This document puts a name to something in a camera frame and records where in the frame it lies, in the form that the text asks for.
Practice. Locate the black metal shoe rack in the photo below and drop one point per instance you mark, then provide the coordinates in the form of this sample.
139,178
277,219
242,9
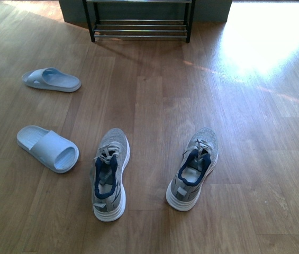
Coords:
138,28

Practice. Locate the light blue slipper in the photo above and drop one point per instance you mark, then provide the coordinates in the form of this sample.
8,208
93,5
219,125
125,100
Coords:
51,79
49,148

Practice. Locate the grey sneaker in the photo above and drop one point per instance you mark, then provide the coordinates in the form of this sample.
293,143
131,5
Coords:
106,176
199,159

